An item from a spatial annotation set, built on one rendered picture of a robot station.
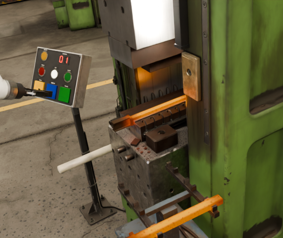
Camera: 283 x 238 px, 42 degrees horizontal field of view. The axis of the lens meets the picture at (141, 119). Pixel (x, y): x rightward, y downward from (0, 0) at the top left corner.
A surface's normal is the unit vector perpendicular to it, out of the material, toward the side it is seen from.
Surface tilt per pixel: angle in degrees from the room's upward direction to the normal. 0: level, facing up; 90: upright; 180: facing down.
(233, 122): 89
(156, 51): 90
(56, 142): 0
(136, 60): 90
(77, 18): 90
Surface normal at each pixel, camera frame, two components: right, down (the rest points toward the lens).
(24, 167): -0.11, -0.85
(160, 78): 0.51, 0.39
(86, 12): 0.25, 0.48
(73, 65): -0.54, -0.01
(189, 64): -0.85, 0.34
